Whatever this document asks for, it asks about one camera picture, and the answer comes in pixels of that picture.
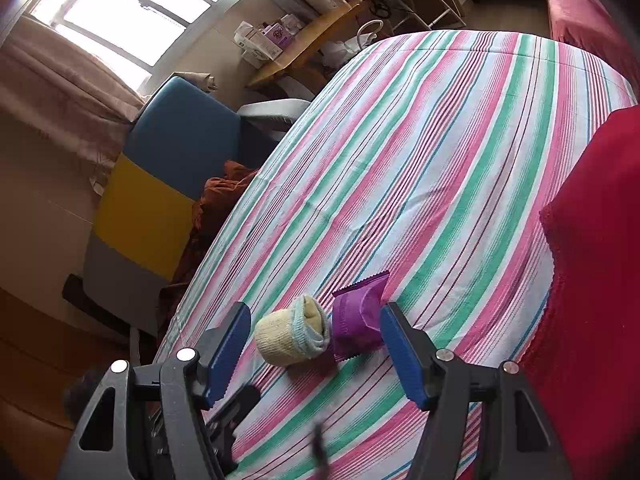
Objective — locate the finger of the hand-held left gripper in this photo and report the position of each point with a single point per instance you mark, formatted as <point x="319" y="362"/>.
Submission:
<point x="232" y="415"/>

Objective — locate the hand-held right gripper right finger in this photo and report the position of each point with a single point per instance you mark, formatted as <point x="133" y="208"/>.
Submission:
<point x="405" y="355"/>

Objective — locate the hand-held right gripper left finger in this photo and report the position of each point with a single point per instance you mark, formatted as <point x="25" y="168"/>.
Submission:
<point x="227" y="355"/>

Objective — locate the cream sock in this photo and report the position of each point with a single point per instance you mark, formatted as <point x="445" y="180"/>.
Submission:
<point x="280" y="340"/>

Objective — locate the purple snack packet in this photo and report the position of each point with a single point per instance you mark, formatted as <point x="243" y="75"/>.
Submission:
<point x="357" y="317"/>

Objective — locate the brown red jacket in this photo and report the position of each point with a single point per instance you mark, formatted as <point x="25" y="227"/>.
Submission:
<point x="220" y="195"/>

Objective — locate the striped pink green cloth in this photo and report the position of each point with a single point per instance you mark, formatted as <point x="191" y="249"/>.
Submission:
<point x="425" y="160"/>

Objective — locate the wooden wardrobe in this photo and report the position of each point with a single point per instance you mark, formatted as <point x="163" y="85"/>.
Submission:
<point x="30" y="360"/>

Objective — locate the red blanket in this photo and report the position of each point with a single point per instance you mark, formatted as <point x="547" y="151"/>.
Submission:
<point x="600" y="260"/>

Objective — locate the grey yellow blue chair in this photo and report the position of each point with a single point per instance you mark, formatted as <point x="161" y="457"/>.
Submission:
<point x="185" y="130"/>

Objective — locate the white plastic bag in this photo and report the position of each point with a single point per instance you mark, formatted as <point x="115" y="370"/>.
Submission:
<point x="340" y="52"/>

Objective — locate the large white box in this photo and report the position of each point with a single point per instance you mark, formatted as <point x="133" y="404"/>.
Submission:
<point x="255" y="45"/>

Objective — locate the wooden shelf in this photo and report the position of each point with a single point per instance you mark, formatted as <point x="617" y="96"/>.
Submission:
<point x="310" y="45"/>

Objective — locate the purple box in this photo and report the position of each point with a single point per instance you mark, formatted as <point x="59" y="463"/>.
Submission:
<point x="280" y="36"/>

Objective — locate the small white box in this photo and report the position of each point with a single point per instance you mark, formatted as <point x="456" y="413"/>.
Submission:
<point x="292" y="22"/>

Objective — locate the window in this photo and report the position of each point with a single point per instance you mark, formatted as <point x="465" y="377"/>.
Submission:
<point x="135" y="15"/>

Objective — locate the red bed cover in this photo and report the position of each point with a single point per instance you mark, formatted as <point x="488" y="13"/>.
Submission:
<point x="585" y="10"/>

